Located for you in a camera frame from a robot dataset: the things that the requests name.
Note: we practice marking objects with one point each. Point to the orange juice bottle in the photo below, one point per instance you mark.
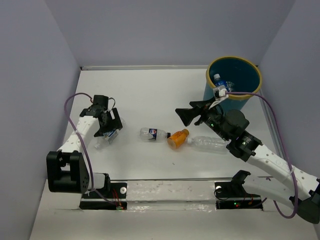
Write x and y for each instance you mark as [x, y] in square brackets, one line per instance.
[177, 139]

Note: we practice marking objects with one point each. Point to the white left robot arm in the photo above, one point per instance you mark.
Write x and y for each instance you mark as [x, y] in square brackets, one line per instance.
[69, 169]

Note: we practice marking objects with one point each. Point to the dark blue Pepsi label bottle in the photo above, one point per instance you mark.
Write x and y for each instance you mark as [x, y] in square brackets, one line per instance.
[153, 134]

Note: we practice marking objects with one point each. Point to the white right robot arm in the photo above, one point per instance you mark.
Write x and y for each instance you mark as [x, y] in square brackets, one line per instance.
[289, 185]

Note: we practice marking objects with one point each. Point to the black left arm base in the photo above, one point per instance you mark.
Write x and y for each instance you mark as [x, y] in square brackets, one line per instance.
[112, 200]

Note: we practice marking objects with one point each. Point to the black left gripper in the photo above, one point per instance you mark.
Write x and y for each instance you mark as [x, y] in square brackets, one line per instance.
[115, 123]

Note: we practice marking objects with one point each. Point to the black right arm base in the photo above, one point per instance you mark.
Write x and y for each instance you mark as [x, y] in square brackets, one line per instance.
[231, 195]

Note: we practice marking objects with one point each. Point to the blue label white cap bottle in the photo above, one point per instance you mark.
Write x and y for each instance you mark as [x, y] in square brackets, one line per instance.
[219, 81]

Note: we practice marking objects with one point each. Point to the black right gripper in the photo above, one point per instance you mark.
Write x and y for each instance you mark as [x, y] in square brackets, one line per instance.
[187, 115]

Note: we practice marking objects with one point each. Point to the teal bin yellow rim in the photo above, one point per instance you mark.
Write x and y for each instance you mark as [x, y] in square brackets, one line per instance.
[239, 74]

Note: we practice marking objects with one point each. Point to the clear unlabelled plastic bottle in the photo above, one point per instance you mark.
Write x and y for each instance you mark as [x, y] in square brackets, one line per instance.
[208, 144]

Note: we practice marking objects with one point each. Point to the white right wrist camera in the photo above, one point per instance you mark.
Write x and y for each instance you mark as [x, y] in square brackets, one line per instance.
[220, 94]

